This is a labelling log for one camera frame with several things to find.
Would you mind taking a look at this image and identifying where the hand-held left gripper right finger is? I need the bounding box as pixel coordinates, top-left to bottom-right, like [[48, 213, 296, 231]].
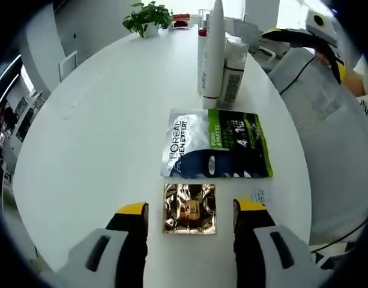
[[233, 197, 326, 288]]

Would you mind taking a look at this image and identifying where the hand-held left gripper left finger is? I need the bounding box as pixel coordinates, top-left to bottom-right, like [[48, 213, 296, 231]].
[[56, 202, 149, 288]]

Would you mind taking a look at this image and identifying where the clear silver sachet packet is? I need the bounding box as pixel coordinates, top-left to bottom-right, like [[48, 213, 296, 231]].
[[250, 188, 268, 208]]

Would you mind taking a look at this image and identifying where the white skincare tube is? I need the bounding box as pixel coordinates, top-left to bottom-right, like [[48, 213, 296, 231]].
[[201, 0, 227, 110]]

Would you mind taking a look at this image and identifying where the gold foil skincare sachet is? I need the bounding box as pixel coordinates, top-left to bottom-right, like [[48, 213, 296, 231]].
[[162, 183, 218, 236]]

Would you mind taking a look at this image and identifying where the white skincare bottle red collar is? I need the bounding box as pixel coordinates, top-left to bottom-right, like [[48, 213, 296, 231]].
[[197, 8, 213, 96]]

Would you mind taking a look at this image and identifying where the large silver green skincare sachet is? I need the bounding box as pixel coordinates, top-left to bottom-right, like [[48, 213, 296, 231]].
[[158, 107, 274, 180]]

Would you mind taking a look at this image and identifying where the red box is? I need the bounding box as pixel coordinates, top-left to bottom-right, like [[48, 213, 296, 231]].
[[172, 13, 192, 31]]

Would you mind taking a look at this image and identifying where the potted green plant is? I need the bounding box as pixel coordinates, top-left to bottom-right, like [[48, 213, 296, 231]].
[[122, 1, 174, 39]]

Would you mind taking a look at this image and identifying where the white office chair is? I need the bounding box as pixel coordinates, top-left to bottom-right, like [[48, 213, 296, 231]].
[[58, 50, 79, 83]]

